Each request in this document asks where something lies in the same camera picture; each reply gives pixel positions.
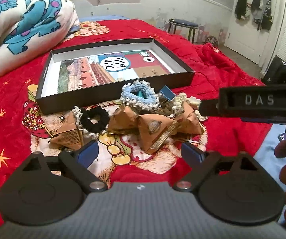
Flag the brown triangular snack packet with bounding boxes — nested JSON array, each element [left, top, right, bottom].
[[107, 105, 139, 134], [175, 103, 204, 135], [50, 112, 84, 150], [138, 114, 179, 155]]

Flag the cream crochet scrunchie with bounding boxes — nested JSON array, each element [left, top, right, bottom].
[[172, 92, 208, 121]]

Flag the black lace scrunchie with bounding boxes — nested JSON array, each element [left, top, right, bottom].
[[72, 106, 110, 140]]

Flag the blue crochet scrunchie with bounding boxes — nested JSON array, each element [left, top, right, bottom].
[[120, 80, 160, 111]]

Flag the brown crochet scrunchie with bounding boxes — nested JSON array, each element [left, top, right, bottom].
[[141, 95, 177, 118]]

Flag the blue binder clip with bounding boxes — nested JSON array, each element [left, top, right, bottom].
[[160, 85, 176, 100]]

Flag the patterned ball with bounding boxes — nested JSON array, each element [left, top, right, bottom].
[[205, 36, 219, 48]]

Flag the red plush bed blanket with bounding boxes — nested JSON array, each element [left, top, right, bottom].
[[0, 19, 273, 236]]

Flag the white door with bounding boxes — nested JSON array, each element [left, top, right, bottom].
[[225, 0, 286, 68]]

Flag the black shallow box tray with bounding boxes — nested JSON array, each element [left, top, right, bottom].
[[36, 38, 195, 115]]

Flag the blue round stool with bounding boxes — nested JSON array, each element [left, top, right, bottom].
[[167, 18, 199, 43]]

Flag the dark clothes hanging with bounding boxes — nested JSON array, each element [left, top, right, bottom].
[[234, 0, 273, 31]]

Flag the monster cartoon white comforter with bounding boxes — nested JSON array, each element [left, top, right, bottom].
[[0, 0, 80, 77]]

